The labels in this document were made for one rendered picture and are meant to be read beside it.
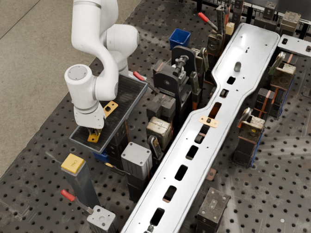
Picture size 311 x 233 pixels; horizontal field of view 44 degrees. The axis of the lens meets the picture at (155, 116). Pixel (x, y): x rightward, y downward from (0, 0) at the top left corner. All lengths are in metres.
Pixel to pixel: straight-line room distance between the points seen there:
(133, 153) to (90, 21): 0.52
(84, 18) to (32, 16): 2.67
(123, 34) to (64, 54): 1.75
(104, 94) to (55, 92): 1.99
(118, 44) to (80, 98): 0.57
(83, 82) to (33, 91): 2.08
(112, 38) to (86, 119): 0.51
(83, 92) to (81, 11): 0.25
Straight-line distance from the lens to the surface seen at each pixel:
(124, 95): 1.56
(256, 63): 1.92
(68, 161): 1.43
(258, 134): 1.67
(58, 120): 2.12
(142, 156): 1.45
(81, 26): 1.25
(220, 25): 1.89
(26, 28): 3.80
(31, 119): 3.08
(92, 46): 1.23
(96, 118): 1.33
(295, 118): 2.14
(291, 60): 2.01
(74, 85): 1.19
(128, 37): 1.73
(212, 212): 1.45
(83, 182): 1.50
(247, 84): 1.82
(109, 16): 1.60
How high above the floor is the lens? 2.38
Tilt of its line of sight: 55 degrees down
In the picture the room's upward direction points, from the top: 3 degrees counter-clockwise
